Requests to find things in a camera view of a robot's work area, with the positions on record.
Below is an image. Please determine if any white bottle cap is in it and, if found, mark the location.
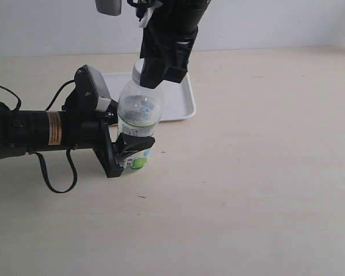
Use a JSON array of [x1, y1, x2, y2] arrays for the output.
[[132, 58, 144, 85]]

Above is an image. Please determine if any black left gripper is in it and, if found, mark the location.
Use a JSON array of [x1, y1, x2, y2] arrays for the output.
[[62, 91, 155, 178]]

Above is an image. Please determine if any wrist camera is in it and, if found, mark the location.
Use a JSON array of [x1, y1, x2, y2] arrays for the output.
[[74, 64, 111, 113], [95, 0, 122, 16]]

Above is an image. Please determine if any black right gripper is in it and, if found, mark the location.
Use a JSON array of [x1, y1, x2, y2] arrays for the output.
[[139, 11, 199, 89]]

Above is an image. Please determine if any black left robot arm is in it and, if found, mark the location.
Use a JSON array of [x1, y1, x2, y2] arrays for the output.
[[0, 92, 155, 178]]

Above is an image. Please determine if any clear plastic drink bottle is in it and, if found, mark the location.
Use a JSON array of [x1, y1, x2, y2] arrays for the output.
[[117, 82, 164, 175]]

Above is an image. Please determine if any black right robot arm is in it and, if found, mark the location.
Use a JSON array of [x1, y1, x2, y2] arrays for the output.
[[140, 1, 210, 89]]

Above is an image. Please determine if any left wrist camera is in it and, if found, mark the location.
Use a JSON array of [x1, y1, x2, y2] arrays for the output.
[[74, 64, 111, 113]]

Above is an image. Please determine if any white plastic tray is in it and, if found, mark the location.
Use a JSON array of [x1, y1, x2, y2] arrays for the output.
[[102, 72, 196, 122]]

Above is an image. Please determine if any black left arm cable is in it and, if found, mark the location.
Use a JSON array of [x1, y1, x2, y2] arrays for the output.
[[0, 80, 78, 194]]

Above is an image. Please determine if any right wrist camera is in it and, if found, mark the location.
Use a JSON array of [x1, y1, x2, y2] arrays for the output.
[[95, 0, 122, 16]]

